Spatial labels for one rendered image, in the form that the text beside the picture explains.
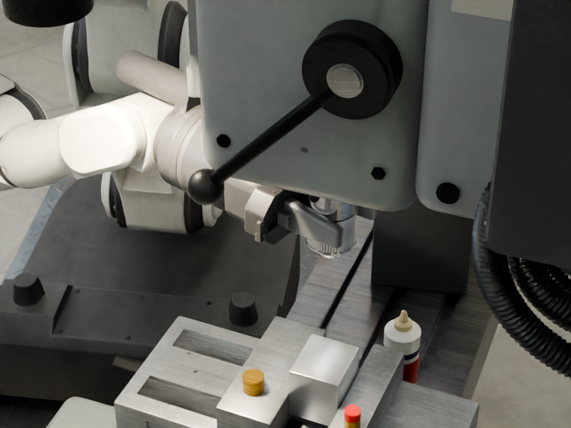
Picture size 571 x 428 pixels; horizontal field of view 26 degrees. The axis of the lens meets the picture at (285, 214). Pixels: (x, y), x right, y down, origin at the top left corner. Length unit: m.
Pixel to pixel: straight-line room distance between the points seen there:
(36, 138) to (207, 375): 0.31
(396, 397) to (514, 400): 1.44
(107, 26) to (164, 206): 0.39
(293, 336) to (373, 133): 0.41
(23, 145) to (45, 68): 2.55
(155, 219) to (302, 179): 1.10
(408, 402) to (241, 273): 0.86
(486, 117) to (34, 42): 3.24
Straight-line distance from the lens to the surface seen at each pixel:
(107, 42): 1.79
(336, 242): 1.10
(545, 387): 2.77
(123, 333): 1.98
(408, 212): 1.47
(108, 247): 2.19
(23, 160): 1.35
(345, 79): 0.89
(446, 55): 0.87
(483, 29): 0.85
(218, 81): 0.97
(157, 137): 1.20
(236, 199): 1.14
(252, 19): 0.93
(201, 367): 1.33
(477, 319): 1.51
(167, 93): 1.20
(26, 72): 3.89
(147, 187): 2.01
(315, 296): 1.52
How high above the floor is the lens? 1.91
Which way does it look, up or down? 37 degrees down
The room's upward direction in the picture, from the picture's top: straight up
